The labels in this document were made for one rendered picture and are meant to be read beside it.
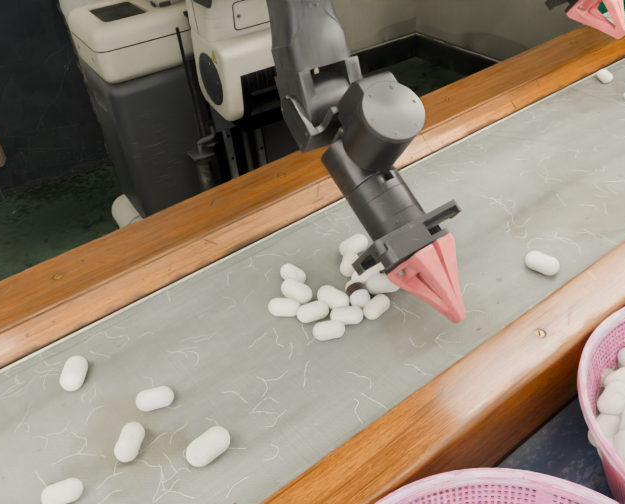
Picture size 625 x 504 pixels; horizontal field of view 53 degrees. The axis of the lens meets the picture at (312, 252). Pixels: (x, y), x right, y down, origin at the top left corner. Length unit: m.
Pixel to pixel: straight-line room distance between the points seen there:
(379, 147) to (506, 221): 0.27
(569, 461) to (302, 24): 0.46
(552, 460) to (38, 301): 0.53
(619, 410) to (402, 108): 0.31
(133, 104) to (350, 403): 1.06
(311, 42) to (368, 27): 2.59
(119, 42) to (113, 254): 0.77
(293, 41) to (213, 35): 0.64
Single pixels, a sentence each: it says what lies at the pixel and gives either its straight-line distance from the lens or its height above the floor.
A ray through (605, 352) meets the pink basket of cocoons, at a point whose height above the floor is 0.75.
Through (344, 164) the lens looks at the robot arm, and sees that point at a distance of 0.60.
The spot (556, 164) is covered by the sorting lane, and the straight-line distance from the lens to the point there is 0.89.
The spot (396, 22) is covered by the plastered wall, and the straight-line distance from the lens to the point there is 3.30.
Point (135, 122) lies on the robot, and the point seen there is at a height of 0.60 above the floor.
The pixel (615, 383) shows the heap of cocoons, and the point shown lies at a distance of 0.59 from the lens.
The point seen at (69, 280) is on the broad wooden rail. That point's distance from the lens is 0.73.
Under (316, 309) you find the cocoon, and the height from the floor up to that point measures 0.76.
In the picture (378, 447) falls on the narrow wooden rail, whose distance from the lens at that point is 0.50.
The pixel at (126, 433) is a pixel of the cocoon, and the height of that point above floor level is 0.76.
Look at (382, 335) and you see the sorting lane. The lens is 0.61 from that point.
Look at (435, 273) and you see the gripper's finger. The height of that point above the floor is 0.81.
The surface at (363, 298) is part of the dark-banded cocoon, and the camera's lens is 0.63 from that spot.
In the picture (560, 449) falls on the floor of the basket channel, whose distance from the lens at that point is 0.63.
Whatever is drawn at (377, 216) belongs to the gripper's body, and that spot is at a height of 0.84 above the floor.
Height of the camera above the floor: 1.17
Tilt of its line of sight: 37 degrees down
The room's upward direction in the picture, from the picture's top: 7 degrees counter-clockwise
